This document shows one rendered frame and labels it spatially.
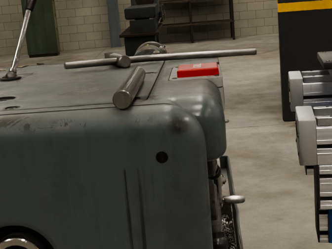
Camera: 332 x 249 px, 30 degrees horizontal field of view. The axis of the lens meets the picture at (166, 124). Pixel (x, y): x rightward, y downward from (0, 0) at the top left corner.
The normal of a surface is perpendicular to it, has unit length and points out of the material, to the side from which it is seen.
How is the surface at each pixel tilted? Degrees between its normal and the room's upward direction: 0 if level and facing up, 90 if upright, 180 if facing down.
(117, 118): 44
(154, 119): 57
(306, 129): 90
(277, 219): 0
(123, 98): 90
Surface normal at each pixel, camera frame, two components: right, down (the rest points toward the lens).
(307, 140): -0.16, 0.23
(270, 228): -0.08, -0.97
